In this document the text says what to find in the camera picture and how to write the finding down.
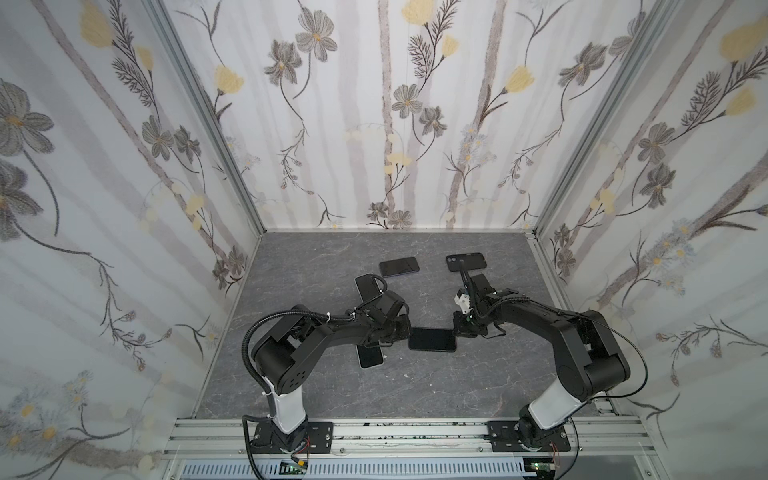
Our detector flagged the light blue phone case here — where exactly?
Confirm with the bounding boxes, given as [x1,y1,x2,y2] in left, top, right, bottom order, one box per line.
[354,272,385,301]

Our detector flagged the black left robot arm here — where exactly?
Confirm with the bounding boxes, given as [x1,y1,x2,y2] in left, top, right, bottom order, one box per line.
[240,274,411,453]

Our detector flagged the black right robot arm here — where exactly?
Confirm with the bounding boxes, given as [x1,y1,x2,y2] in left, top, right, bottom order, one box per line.
[453,265,631,451]

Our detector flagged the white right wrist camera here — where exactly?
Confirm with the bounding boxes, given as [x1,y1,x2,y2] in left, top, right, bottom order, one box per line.
[454,292,472,315]

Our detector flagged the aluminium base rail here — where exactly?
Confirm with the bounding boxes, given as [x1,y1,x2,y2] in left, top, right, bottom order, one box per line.
[161,392,670,479]

